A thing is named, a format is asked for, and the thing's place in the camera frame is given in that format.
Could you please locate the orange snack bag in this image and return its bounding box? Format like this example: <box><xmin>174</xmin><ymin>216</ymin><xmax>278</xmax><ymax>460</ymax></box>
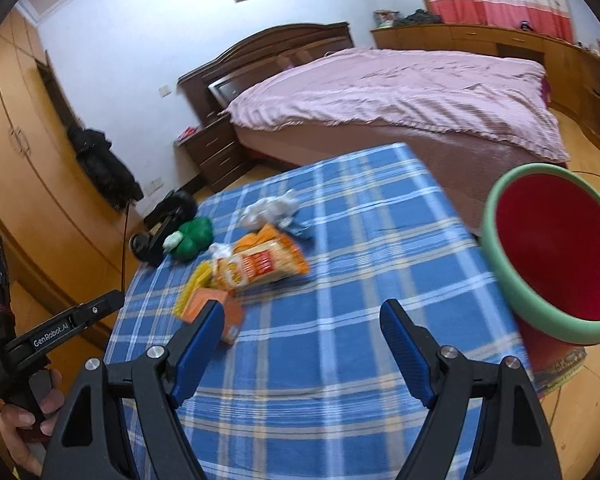
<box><xmin>212</xmin><ymin>224</ymin><xmax>310</xmax><ymax>292</ymax></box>

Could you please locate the orange wooden wardrobe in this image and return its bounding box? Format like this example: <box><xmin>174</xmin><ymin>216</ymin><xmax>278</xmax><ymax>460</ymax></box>
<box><xmin>0</xmin><ymin>6</ymin><xmax>146</xmax><ymax>351</ymax></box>

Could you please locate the red bin green rim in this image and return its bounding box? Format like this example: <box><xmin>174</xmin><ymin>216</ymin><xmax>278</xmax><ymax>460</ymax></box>
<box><xmin>480</xmin><ymin>164</ymin><xmax>600</xmax><ymax>396</ymax></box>

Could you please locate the blue plaid table cloth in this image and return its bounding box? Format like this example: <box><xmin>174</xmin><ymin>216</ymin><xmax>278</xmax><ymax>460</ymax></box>
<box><xmin>104</xmin><ymin>142</ymin><xmax>537</xmax><ymax>480</ymax></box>

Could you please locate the pink bed quilt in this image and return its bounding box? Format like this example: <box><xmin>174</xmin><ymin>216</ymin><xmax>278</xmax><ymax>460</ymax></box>
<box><xmin>226</xmin><ymin>48</ymin><xmax>569</xmax><ymax>164</ymax></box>

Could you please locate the light blue plastic scoop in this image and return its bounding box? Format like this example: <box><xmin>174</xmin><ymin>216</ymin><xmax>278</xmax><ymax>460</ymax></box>
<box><xmin>283</xmin><ymin>219</ymin><xmax>313</xmax><ymax>240</ymax></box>

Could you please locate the dark wooden headboard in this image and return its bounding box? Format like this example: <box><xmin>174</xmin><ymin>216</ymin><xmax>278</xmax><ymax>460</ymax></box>
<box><xmin>178</xmin><ymin>22</ymin><xmax>354</xmax><ymax>119</ymax></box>

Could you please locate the black jacket hanging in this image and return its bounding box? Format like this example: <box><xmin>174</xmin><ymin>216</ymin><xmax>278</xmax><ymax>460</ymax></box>
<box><xmin>67</xmin><ymin>125</ymin><xmax>144</xmax><ymax>210</ymax></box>

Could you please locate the dark wooden nightstand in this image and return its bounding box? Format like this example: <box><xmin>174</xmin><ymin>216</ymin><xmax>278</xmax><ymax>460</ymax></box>
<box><xmin>174</xmin><ymin>114</ymin><xmax>254</xmax><ymax>194</ymax></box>

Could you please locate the orange paper packet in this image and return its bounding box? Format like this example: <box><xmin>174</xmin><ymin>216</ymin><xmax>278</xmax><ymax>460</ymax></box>
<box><xmin>178</xmin><ymin>287</ymin><xmax>245</xmax><ymax>346</ymax></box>

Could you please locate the white cloth sock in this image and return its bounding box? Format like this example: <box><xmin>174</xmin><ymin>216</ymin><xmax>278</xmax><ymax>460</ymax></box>
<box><xmin>239</xmin><ymin>190</ymin><xmax>302</xmax><ymax>232</ymax></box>

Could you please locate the person's left hand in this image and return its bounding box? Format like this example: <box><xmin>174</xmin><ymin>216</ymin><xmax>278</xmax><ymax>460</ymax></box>
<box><xmin>0</xmin><ymin>370</ymin><xmax>65</xmax><ymax>477</ymax></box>

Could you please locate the green plush toy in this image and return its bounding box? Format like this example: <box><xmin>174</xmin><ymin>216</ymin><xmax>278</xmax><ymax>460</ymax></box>
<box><xmin>162</xmin><ymin>217</ymin><xmax>214</xmax><ymax>262</ymax></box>

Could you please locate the brown bed base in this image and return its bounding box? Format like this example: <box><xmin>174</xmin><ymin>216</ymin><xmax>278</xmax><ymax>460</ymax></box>
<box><xmin>235</xmin><ymin>124</ymin><xmax>548</xmax><ymax>235</ymax></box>

